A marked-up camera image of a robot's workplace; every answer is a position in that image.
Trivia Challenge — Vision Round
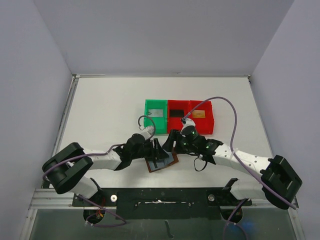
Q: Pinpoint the brown leather card holder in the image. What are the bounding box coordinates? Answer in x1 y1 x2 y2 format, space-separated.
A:
145 152 179 173

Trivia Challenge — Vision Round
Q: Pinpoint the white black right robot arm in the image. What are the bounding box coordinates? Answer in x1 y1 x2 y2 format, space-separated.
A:
162 126 303 210

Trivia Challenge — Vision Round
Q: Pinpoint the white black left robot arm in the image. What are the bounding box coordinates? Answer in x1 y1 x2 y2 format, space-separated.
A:
42 133 170 199

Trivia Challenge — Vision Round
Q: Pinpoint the gold VIP card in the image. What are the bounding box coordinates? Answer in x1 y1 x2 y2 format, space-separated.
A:
192 109 206 119

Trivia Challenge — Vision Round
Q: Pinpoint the black card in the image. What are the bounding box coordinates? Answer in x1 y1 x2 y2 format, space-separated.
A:
169 109 185 118

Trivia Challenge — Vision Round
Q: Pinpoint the silver VIP card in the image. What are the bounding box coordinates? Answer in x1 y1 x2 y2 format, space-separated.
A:
147 108 164 118

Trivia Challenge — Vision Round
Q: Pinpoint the red plastic bin right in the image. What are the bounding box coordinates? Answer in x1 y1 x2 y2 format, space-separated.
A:
188 101 215 135

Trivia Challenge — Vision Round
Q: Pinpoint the red plastic bin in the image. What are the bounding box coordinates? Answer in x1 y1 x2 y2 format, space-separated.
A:
188 101 215 135
167 99 189 134

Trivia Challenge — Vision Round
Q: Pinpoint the red plastic bin middle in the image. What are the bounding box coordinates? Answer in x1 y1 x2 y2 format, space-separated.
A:
167 99 189 134

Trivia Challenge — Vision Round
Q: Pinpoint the green plastic bin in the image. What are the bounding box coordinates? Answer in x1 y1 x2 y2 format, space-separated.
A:
144 99 168 135

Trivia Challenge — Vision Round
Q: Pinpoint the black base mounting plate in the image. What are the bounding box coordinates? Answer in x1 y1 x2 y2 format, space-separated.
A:
72 187 251 221

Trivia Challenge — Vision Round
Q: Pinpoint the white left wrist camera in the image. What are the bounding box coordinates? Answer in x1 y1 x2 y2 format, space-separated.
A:
139 125 155 139

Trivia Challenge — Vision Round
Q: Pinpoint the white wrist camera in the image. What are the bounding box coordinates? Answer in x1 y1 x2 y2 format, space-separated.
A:
181 118 196 130
139 125 155 139

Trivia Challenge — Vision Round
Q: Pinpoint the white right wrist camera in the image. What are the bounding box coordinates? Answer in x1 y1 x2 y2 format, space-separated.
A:
181 118 196 130

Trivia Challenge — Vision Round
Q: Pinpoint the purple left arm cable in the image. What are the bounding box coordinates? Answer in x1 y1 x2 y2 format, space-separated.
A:
42 115 157 228

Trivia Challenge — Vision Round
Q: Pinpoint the aluminium left frame rail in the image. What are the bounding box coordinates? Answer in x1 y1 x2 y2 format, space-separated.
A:
49 74 80 158

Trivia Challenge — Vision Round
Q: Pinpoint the aluminium frame rail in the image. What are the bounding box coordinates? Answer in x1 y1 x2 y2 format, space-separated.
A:
28 186 300 212
49 74 80 158

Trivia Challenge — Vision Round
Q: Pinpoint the aluminium front frame rail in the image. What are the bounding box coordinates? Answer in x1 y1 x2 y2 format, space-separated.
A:
28 186 300 212

